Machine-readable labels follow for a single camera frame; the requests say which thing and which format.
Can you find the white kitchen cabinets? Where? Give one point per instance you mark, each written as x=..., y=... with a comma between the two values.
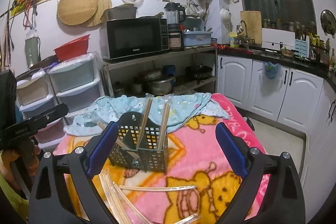
x=293, y=112

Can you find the metal shelf rack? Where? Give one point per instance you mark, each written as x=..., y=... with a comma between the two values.
x=194, y=69

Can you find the light blue dish box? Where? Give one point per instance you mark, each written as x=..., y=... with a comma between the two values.
x=196, y=38

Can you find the left hand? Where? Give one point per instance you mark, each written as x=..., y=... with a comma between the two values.
x=19, y=163

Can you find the plastic drawer tower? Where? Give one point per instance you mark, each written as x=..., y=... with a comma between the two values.
x=35, y=95
x=77, y=83

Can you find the chopsticks crosswise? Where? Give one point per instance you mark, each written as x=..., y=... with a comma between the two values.
x=157, y=189

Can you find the grey baking pan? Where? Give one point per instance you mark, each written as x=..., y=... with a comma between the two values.
x=119, y=12

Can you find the dark green utensil holder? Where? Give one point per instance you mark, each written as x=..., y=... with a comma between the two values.
x=148, y=153

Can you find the steel pot on shelf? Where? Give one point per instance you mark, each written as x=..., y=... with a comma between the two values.
x=162, y=86

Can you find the hanging pot lid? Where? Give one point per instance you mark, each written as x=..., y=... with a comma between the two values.
x=328, y=22

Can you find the round bamboo tray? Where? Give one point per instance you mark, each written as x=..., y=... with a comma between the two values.
x=76, y=12

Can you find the blue plastic bag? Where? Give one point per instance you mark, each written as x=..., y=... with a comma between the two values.
x=271, y=70

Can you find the pink cartoon blanket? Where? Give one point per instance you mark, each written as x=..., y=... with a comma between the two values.
x=195, y=158

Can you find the black microwave oven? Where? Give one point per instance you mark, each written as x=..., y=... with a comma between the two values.
x=122, y=39

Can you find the wooden cutting board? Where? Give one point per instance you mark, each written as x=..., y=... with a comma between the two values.
x=254, y=25

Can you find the red plastic basin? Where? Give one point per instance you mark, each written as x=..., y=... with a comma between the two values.
x=72, y=49

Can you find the round wooden board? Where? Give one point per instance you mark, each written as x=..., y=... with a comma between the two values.
x=96, y=18

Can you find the plastic drawer tower left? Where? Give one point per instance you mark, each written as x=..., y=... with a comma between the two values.
x=35, y=95

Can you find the plastic drawer tower right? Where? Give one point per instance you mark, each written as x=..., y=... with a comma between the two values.
x=77, y=83

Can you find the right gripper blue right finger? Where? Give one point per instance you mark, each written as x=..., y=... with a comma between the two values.
x=232, y=149

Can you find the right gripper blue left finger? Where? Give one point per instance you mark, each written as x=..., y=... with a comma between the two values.
x=99, y=148

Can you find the kitchen faucet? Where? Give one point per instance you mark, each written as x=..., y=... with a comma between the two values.
x=242, y=36

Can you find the black blender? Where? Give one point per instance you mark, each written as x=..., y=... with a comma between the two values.
x=175, y=15

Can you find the chopsticks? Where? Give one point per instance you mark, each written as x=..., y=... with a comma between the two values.
x=120, y=143
x=189, y=220
x=115, y=206
x=129, y=203
x=165, y=118
x=144, y=121

